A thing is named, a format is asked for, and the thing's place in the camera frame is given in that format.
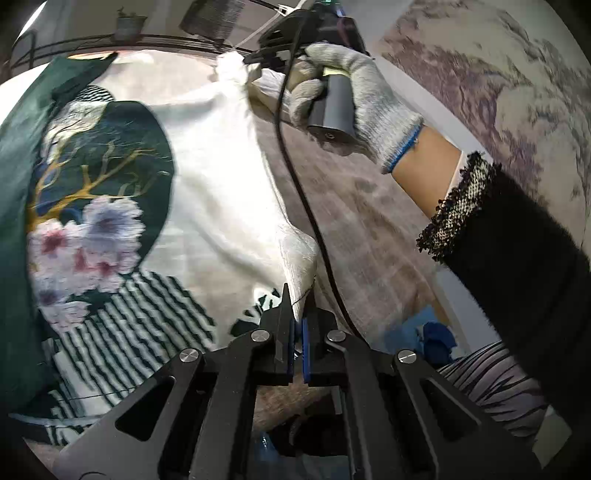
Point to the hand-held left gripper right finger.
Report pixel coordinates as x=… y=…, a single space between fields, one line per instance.
x=305 y=347

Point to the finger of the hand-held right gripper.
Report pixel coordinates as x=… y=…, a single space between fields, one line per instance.
x=265 y=57

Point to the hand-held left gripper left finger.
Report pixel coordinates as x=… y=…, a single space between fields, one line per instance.
x=292 y=351

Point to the white floral printed garment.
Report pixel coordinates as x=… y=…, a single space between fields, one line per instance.
x=207 y=194

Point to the person's right forearm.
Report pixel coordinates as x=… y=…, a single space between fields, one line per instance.
x=517 y=258

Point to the person's right hand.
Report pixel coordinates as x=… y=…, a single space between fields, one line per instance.
x=374 y=101

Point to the dark woven basket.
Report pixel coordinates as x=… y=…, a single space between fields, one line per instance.
x=212 y=18

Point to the blue cloth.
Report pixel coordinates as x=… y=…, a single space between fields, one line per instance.
x=434 y=339

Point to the potted plant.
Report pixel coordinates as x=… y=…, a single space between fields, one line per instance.
x=130 y=24

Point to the person's striped clothing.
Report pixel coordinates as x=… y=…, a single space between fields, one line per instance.
x=494 y=392

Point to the dark metal rail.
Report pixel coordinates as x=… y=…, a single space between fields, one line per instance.
x=92 y=41

